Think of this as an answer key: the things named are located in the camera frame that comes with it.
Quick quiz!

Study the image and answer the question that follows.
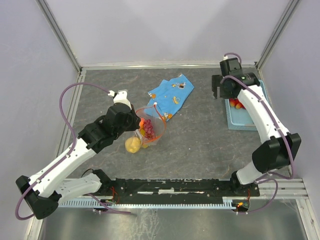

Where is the orange peach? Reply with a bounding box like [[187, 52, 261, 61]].
[[139, 117, 145, 129]]

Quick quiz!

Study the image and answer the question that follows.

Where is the yellow lemon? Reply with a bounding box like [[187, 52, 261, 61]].
[[124, 136, 141, 154]]

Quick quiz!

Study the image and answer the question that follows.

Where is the purple grapes bunch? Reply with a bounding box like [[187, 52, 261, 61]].
[[142, 119, 156, 140]]

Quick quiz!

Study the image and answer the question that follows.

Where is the clear zip bag orange zipper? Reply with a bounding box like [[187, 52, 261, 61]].
[[135, 102, 167, 148]]

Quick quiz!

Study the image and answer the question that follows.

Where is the yellow banana toy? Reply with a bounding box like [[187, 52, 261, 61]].
[[139, 128, 146, 138]]

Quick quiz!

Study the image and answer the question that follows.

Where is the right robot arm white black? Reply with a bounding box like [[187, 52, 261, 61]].
[[212, 53, 302, 196]]

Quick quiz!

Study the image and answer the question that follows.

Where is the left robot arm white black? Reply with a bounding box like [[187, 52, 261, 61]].
[[15, 102, 141, 220]]

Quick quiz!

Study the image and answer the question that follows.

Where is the red berry cluster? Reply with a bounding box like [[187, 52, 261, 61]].
[[229, 98, 245, 110]]

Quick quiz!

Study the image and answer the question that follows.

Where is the blue plastic basket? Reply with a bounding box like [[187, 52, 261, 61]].
[[225, 80, 273, 132]]

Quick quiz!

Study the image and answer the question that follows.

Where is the blue cartoon print cloth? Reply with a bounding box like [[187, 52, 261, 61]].
[[147, 74, 194, 121]]

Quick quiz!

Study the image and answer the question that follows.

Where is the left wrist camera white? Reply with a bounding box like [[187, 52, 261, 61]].
[[107, 89, 132, 109]]

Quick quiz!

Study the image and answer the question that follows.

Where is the aluminium frame rail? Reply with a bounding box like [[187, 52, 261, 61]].
[[79, 61, 258, 71]]

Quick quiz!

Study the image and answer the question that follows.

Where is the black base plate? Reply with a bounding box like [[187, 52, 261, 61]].
[[93, 178, 260, 204]]

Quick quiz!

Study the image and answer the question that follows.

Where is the light blue cable duct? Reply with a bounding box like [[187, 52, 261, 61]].
[[59, 197, 236, 210]]

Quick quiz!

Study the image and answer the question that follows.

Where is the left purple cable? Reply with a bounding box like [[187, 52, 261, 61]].
[[14, 82, 113, 221]]

